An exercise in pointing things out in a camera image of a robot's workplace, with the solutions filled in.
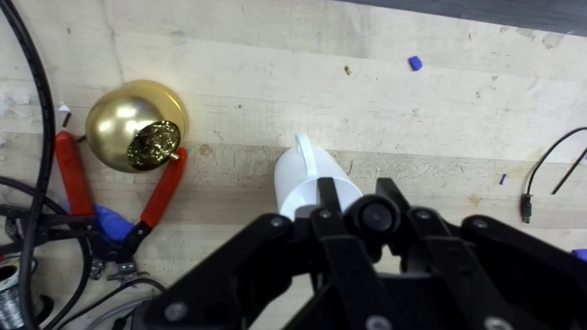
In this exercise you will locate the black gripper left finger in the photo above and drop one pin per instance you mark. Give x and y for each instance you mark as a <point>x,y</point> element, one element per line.
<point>342,263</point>

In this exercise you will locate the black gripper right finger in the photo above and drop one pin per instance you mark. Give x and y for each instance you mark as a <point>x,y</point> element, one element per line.
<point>465,258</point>

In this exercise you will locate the black marker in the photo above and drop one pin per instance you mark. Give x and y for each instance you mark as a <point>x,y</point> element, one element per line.
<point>377,217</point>

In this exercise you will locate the white cup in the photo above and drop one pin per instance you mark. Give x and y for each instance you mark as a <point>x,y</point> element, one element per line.
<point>305,177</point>

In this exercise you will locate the small blue plastic piece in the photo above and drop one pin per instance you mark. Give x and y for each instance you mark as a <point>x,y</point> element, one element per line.
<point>415,63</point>

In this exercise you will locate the gold dome bell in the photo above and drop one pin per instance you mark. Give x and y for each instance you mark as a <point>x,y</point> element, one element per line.
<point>131,122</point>

